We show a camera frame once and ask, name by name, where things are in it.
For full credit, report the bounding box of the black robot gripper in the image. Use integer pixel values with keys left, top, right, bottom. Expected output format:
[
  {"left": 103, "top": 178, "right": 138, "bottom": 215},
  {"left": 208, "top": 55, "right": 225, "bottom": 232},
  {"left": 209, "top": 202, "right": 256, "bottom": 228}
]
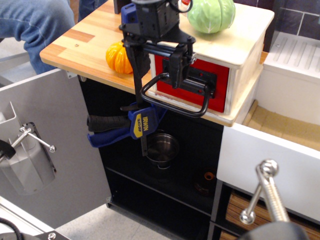
[{"left": 119, "top": 0, "right": 197, "bottom": 89}]

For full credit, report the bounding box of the red front wooden drawer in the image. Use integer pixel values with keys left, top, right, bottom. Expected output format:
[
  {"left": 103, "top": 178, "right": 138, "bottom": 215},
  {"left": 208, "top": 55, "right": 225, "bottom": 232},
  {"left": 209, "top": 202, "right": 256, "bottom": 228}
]
[{"left": 148, "top": 55, "right": 229, "bottom": 118}]

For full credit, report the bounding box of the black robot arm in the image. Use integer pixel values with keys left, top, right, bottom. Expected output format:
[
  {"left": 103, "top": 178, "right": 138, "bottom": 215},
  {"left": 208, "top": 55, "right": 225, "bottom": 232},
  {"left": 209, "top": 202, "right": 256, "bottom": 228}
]
[{"left": 119, "top": 0, "right": 196, "bottom": 89}]

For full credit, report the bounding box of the light plywood box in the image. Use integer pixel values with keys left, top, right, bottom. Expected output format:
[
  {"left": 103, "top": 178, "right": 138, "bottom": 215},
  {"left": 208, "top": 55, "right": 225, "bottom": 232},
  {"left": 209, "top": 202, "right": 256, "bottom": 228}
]
[{"left": 141, "top": 2, "right": 275, "bottom": 115}]

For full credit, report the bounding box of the orange toy pumpkin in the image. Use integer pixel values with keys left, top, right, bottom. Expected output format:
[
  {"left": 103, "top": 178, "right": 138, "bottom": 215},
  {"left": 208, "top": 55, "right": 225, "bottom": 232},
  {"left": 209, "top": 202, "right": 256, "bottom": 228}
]
[{"left": 105, "top": 41, "right": 133, "bottom": 74}]

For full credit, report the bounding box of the small red capped jar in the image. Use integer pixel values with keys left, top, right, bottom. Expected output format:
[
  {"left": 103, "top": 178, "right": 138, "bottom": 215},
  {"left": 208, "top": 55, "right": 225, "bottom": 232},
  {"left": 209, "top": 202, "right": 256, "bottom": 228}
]
[{"left": 179, "top": 0, "right": 192, "bottom": 13}]

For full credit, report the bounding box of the blue black bar clamp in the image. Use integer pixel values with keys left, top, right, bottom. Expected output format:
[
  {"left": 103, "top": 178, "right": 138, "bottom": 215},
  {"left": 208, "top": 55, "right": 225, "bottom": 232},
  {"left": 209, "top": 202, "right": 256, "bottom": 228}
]
[{"left": 86, "top": 2, "right": 168, "bottom": 157}]

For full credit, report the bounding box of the green toy cabbage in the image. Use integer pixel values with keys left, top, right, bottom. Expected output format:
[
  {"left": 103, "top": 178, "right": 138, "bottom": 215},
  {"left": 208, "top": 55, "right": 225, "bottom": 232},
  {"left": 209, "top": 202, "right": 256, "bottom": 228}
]
[{"left": 187, "top": 0, "right": 236, "bottom": 34}]

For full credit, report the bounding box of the small steel pot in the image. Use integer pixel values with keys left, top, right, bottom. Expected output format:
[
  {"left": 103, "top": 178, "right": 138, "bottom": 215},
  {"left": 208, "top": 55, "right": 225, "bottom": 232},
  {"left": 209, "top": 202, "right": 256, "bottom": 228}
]
[{"left": 146, "top": 130, "right": 180, "bottom": 170}]

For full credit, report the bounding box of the person leg in jeans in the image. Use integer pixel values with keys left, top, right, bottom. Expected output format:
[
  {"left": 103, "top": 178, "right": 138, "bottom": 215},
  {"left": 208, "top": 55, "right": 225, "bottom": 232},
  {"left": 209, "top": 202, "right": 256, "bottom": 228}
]
[{"left": 0, "top": 0, "right": 75, "bottom": 75}]

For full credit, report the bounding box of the white sink basin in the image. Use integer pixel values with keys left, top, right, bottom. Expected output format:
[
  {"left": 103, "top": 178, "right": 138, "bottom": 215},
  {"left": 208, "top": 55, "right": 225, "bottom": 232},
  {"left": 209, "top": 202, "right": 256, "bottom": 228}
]
[{"left": 216, "top": 32, "right": 320, "bottom": 223}]

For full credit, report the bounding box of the brown round object on shelf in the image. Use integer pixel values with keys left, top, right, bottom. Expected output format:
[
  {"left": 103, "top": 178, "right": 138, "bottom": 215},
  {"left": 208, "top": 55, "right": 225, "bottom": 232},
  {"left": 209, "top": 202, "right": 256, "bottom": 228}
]
[{"left": 193, "top": 170, "right": 217, "bottom": 197}]

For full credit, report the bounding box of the silver clamp screw left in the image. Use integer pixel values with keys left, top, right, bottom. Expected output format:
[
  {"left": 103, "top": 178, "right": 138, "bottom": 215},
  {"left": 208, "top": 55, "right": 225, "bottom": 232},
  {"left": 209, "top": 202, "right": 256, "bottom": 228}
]
[{"left": 11, "top": 126, "right": 57, "bottom": 153}]

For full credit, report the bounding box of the silver clamp screw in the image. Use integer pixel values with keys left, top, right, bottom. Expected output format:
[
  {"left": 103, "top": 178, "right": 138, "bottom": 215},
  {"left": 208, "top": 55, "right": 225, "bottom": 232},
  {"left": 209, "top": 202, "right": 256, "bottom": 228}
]
[
  {"left": 239, "top": 159, "right": 290, "bottom": 225},
  {"left": 11, "top": 126, "right": 57, "bottom": 153}
]

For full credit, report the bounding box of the silver clamp screw right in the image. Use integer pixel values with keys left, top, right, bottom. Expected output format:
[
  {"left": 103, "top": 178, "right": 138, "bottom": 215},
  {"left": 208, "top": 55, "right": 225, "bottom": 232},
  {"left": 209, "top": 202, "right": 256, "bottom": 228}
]
[{"left": 239, "top": 159, "right": 290, "bottom": 225}]

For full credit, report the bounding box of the grey cabinet door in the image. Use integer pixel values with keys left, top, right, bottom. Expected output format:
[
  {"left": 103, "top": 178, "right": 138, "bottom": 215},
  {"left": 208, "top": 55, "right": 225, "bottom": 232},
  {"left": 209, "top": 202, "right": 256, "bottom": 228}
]
[{"left": 0, "top": 69, "right": 109, "bottom": 228}]

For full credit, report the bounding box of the black cabinet frame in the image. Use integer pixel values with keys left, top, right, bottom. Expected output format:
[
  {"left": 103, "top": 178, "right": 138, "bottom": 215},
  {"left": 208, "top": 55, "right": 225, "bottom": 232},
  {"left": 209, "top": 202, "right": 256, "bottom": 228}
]
[{"left": 78, "top": 76, "right": 320, "bottom": 240}]

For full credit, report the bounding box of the black cable bottom left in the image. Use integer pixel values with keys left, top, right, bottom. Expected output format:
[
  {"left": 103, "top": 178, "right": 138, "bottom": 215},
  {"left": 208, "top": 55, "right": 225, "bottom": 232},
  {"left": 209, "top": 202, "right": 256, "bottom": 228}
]
[{"left": 0, "top": 217, "right": 26, "bottom": 240}]

